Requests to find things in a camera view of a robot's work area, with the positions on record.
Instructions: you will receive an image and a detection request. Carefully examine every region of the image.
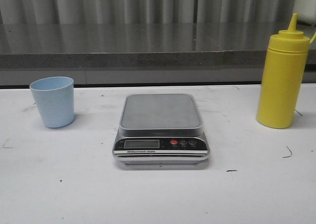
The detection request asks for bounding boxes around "light blue plastic cup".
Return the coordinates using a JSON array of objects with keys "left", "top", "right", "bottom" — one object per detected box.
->
[{"left": 30, "top": 76, "right": 75, "bottom": 128}]

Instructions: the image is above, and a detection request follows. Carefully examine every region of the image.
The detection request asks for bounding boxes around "yellow squeeze bottle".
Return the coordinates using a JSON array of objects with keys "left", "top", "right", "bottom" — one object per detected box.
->
[{"left": 256, "top": 13, "right": 315, "bottom": 129}]

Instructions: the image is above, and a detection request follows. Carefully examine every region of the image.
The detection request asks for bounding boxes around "silver digital kitchen scale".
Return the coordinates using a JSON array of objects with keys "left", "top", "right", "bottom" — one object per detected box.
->
[{"left": 112, "top": 93, "right": 210, "bottom": 166}]

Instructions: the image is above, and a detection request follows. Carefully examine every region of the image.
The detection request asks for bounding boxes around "grey stone counter ledge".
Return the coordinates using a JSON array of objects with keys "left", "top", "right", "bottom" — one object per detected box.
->
[{"left": 0, "top": 21, "right": 316, "bottom": 86}]

